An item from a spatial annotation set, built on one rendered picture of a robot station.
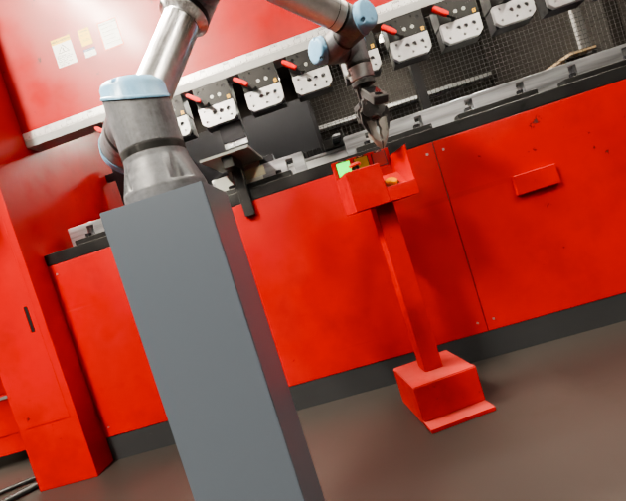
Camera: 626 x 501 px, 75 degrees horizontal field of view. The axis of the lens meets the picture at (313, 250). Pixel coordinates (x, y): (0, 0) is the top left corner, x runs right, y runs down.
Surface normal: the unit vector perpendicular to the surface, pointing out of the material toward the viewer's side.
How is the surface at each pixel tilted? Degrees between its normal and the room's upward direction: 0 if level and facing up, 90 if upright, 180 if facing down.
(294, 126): 90
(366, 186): 90
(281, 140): 90
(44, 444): 90
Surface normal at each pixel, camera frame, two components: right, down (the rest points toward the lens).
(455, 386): 0.11, 0.00
